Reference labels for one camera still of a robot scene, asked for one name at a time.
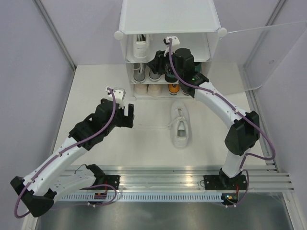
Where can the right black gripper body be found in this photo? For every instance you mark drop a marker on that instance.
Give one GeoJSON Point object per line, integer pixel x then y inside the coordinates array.
{"type": "Point", "coordinates": [179, 71]}

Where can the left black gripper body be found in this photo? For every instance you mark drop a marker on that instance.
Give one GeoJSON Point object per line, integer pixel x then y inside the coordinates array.
{"type": "Point", "coordinates": [119, 121]}

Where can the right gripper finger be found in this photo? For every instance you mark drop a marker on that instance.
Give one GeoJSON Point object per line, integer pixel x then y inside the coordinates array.
{"type": "Point", "coordinates": [155, 66]}
{"type": "Point", "coordinates": [160, 57]}

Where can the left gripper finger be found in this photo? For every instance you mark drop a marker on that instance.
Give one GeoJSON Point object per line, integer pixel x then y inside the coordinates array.
{"type": "Point", "coordinates": [128, 120]}
{"type": "Point", "coordinates": [104, 103]}

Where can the green heeled shoe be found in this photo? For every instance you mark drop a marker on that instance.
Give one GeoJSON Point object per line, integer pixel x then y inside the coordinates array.
{"type": "Point", "coordinates": [170, 77]}
{"type": "Point", "coordinates": [197, 66]}

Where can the grey canvas sneaker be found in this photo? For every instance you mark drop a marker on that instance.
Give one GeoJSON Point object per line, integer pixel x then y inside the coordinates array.
{"type": "Point", "coordinates": [139, 73]}
{"type": "Point", "coordinates": [154, 77]}

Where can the white sneaker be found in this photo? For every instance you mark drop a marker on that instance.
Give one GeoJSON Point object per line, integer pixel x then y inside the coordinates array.
{"type": "Point", "coordinates": [179, 125]}
{"type": "Point", "coordinates": [141, 47]}

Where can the beige lace sneaker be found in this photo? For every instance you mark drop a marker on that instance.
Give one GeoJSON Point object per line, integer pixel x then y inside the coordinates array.
{"type": "Point", "coordinates": [154, 90]}
{"type": "Point", "coordinates": [141, 89]}

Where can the orange canvas sneaker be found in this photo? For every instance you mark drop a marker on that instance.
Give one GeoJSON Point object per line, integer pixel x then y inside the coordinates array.
{"type": "Point", "coordinates": [173, 89]}
{"type": "Point", "coordinates": [185, 90]}

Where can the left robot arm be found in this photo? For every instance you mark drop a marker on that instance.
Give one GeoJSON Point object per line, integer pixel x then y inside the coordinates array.
{"type": "Point", "coordinates": [42, 188]}

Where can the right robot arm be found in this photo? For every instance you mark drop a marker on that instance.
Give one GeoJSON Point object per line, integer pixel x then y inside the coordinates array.
{"type": "Point", "coordinates": [242, 133]}

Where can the white plastic shoe cabinet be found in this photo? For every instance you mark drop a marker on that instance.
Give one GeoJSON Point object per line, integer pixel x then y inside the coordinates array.
{"type": "Point", "coordinates": [194, 22]}

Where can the translucent cabinet door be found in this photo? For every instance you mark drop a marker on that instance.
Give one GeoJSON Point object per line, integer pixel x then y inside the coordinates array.
{"type": "Point", "coordinates": [244, 60]}

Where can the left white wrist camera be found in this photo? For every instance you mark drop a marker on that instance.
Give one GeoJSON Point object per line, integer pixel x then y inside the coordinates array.
{"type": "Point", "coordinates": [117, 95]}

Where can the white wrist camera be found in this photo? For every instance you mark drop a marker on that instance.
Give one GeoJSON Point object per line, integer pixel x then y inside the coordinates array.
{"type": "Point", "coordinates": [117, 95]}
{"type": "Point", "coordinates": [172, 44]}

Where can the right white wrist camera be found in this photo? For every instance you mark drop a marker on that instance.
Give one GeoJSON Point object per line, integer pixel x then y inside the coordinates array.
{"type": "Point", "coordinates": [172, 44]}

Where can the white slotted cable duct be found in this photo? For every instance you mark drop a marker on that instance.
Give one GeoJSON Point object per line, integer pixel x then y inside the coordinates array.
{"type": "Point", "coordinates": [143, 197]}

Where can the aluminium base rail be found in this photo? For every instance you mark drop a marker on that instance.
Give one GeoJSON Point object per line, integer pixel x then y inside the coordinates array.
{"type": "Point", "coordinates": [173, 179]}

